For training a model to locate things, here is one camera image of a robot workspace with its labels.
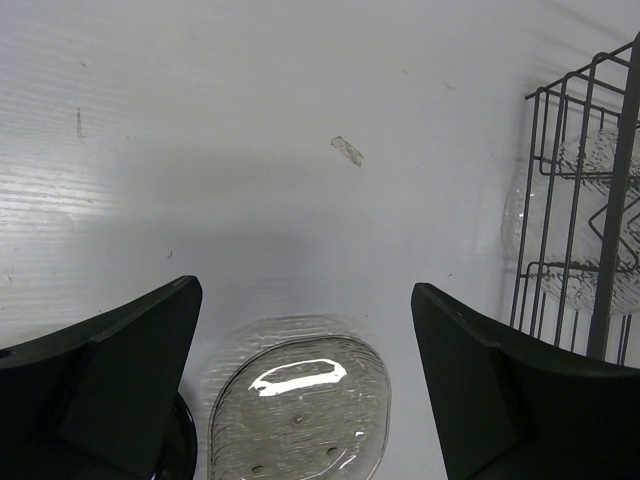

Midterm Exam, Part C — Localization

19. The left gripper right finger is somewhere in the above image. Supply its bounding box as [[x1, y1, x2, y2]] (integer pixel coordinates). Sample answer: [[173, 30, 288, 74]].
[[411, 283, 639, 479]]

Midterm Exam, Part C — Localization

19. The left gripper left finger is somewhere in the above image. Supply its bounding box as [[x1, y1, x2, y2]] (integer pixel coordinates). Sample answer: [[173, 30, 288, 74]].
[[1, 276, 202, 479]]

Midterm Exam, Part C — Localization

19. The black round plate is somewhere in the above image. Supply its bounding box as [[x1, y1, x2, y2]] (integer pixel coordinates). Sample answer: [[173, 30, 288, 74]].
[[150, 393, 198, 480]]

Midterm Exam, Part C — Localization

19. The clear ribbed glass plate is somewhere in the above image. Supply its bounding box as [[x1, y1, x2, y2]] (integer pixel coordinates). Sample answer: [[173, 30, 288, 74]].
[[501, 128, 618, 313]]

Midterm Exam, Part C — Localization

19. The frosted beige glass plate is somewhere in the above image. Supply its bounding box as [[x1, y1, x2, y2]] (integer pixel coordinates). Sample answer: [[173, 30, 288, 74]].
[[192, 314, 392, 479]]

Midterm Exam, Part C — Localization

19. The small clear tape scrap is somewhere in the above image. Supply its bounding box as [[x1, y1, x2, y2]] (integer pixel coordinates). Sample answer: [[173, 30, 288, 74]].
[[330, 136, 364, 168]]

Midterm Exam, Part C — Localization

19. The metal wire dish rack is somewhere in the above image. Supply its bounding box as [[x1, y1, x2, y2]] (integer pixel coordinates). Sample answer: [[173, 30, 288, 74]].
[[502, 41, 639, 366]]

